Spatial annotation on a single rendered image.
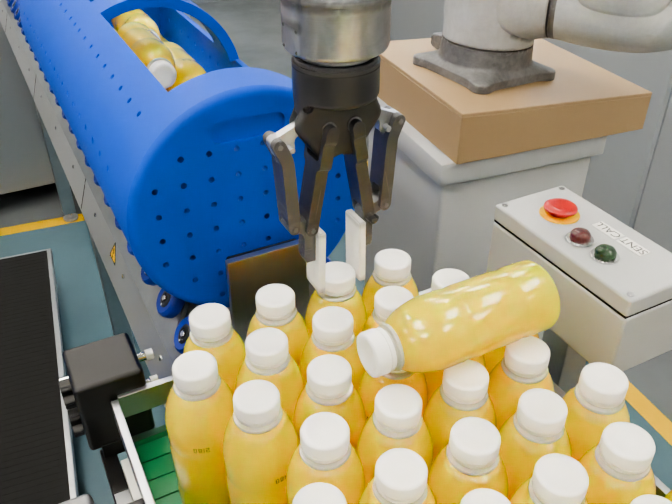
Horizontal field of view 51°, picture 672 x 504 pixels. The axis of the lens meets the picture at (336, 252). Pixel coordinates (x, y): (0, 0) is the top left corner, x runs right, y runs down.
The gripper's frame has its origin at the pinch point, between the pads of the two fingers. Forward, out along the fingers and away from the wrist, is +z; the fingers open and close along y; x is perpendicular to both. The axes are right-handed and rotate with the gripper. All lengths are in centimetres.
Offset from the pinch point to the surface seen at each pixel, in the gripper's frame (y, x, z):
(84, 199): 16, -67, 24
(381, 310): -1.6, 6.5, 3.4
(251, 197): 3.4, -14.3, 0.2
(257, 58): -130, -361, 111
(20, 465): 43, -79, 96
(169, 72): 2.3, -49.0, -3.1
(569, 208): -26.1, 4.8, -0.4
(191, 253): 11.0, -14.3, 5.4
